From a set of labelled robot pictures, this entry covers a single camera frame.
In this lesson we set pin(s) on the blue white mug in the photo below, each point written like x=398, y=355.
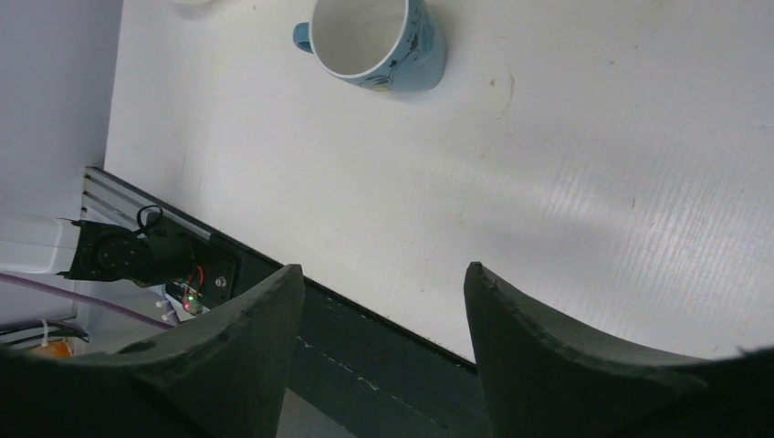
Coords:
x=378, y=45

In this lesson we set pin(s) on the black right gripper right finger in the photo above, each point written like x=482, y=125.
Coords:
x=546, y=374

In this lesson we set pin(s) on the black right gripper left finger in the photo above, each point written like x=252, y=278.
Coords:
x=222, y=374

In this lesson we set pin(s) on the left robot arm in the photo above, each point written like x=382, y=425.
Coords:
x=92, y=251

